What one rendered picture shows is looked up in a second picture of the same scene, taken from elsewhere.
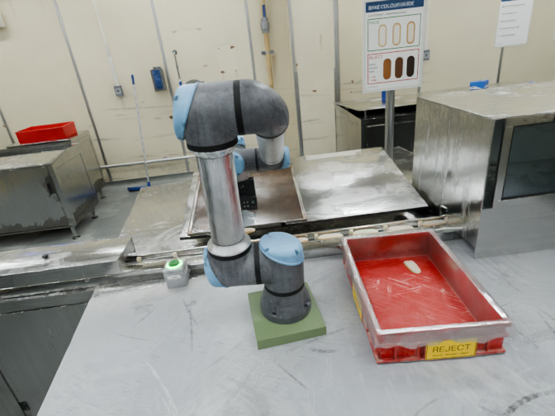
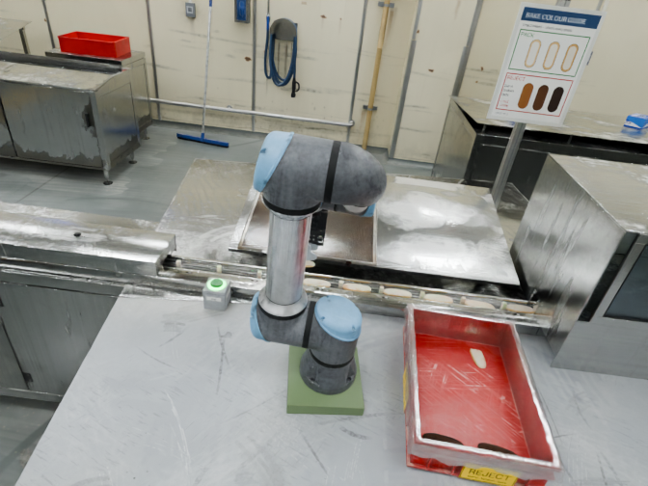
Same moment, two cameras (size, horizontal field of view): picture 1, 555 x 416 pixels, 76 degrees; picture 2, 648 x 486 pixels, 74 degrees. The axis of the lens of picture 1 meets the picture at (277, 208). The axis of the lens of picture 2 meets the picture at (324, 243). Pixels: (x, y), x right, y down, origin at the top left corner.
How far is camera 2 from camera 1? 0.21 m
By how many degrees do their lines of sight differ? 8
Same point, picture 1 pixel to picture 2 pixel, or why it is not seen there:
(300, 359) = (328, 437)
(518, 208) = (619, 330)
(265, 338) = (297, 404)
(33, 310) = (55, 289)
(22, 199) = (54, 124)
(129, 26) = not seen: outside the picture
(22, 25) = not seen: outside the picture
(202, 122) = (286, 184)
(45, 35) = not seen: outside the picture
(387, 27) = (542, 44)
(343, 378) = (367, 472)
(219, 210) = (281, 269)
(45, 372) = (55, 351)
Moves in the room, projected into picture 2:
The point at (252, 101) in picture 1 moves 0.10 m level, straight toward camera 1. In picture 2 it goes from (347, 177) to (346, 203)
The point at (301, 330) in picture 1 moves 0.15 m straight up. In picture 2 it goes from (337, 406) to (344, 364)
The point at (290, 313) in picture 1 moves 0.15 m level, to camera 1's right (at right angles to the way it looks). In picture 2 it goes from (330, 385) to (390, 393)
